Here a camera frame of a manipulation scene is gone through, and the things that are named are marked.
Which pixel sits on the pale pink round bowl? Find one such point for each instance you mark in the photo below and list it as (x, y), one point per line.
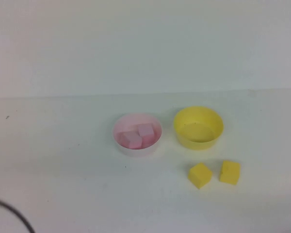
(135, 151)

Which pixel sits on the yellow foam cube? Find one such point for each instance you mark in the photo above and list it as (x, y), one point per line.
(200, 176)
(230, 172)

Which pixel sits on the yellow round bowl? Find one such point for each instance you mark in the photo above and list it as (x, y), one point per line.
(198, 131)

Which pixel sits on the pink foam cube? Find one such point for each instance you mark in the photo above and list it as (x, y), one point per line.
(132, 140)
(146, 132)

